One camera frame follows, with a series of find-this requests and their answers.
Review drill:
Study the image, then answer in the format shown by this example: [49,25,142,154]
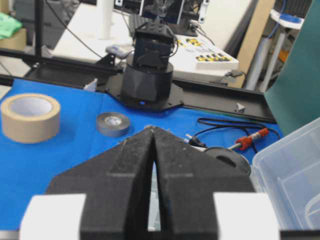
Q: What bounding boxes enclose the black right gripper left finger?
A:
[45,128,154,240]

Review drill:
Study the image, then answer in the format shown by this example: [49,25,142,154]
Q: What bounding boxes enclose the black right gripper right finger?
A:
[153,127,255,240]

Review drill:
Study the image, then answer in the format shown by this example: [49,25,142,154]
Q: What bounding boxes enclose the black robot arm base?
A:
[120,21,175,105]

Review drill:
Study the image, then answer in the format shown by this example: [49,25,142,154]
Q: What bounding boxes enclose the black round disc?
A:
[203,147,251,176]

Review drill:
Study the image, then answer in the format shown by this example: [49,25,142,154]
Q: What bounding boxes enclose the blue table mat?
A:
[0,77,286,231]

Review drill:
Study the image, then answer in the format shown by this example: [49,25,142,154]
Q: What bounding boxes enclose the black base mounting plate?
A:
[96,74,184,112]

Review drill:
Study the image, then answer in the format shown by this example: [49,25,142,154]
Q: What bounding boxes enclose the clear plastic storage box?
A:
[252,119,320,230]

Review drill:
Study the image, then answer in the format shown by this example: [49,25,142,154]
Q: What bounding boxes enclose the beige packing tape roll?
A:
[0,93,61,144]

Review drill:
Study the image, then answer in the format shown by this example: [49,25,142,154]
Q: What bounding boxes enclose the white box with yellow parts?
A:
[170,36,239,71]

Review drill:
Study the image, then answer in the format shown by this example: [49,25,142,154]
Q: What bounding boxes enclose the small grey device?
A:
[105,44,131,60]

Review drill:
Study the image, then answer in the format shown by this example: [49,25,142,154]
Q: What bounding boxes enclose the dark green board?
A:
[264,0,320,136]

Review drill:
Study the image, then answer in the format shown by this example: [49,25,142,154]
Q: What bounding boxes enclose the green cloth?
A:
[0,12,23,40]

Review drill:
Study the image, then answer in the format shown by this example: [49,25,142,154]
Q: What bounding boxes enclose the black cable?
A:
[188,117,281,154]

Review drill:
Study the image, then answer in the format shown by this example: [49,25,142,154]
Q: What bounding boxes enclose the grey duct tape roll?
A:
[96,112,131,137]

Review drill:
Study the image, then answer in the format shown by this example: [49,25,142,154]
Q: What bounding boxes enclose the red handled screwdriver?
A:
[228,128,269,151]

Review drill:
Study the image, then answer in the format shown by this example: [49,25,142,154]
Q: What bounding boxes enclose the black aluminium frame rail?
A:
[0,48,276,124]

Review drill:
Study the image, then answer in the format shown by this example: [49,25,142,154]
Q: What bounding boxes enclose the white cylindrical post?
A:
[96,0,115,40]

